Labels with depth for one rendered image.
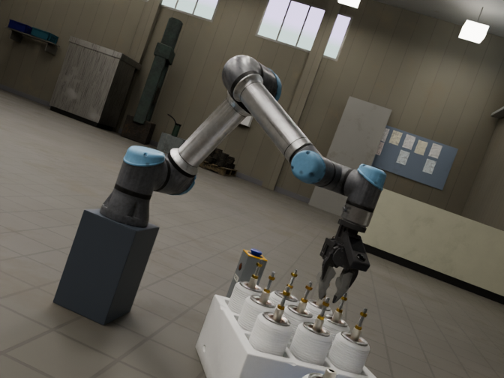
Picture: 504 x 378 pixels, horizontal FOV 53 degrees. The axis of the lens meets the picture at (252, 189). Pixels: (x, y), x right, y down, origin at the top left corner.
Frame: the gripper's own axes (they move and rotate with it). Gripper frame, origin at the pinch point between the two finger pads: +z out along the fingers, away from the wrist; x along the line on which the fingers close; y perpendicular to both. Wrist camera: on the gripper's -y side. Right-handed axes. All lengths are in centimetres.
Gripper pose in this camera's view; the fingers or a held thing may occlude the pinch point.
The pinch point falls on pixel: (329, 297)
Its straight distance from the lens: 135.1
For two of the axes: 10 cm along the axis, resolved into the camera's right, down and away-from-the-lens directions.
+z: -3.4, 9.4, 0.6
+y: -2.4, -1.5, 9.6
